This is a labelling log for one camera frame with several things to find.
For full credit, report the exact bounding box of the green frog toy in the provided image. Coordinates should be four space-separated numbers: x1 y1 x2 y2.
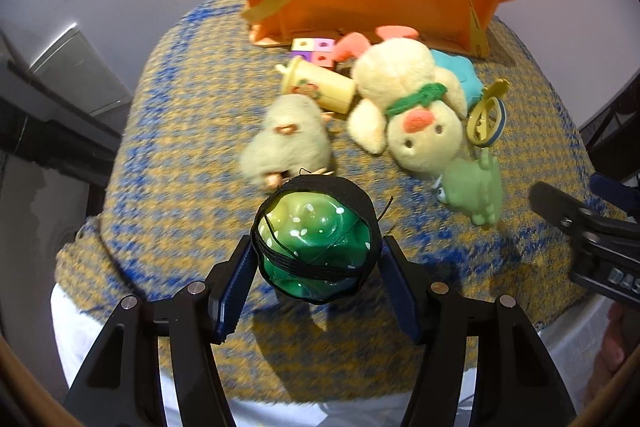
433 148 503 227

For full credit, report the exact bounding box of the green marble ball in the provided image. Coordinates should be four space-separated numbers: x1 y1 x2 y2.
250 174 383 305

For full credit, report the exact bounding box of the yellow ring keychain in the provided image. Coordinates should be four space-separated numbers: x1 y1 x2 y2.
466 78 511 147

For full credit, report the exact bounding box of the teal flower plush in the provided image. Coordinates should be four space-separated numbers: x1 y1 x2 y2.
431 49 484 110

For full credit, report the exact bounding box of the small cream plush toy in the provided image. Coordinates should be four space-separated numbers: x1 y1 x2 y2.
240 94 333 192

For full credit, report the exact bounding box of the yellow duck plush toy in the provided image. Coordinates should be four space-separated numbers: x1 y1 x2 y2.
334 25 468 176

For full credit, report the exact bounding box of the yellow toy cup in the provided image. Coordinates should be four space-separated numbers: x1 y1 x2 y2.
274 56 356 114

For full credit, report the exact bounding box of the pink purple cube block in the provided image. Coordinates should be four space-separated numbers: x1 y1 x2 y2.
291 37 335 68

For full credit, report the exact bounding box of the person's right hand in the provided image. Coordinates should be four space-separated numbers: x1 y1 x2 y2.
584 301 639 405

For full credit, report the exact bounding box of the blue yellow woven blanket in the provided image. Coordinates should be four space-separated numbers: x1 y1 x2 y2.
55 0 611 402

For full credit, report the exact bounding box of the grey metal radiator panel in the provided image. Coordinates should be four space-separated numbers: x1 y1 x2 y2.
29 23 132 116

